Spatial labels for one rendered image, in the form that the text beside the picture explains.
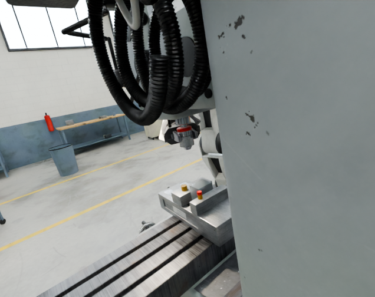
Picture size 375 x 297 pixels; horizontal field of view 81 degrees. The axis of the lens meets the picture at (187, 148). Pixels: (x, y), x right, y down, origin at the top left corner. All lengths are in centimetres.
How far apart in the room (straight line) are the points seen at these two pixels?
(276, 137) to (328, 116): 5
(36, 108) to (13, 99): 57
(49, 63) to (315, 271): 821
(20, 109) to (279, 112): 796
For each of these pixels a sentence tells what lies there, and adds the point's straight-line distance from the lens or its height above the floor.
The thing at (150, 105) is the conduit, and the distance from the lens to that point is 27.
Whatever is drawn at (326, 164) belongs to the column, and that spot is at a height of 131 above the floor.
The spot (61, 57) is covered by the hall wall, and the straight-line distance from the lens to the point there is 838.
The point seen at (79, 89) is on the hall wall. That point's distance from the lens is 831.
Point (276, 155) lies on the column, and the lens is 22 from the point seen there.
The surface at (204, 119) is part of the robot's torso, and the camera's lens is 142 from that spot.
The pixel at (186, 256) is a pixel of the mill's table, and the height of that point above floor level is 93.
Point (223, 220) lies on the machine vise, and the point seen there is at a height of 100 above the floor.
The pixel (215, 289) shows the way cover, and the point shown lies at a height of 87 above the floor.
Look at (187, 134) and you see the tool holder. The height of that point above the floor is 125.
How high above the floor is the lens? 139
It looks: 16 degrees down
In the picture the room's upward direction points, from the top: 11 degrees counter-clockwise
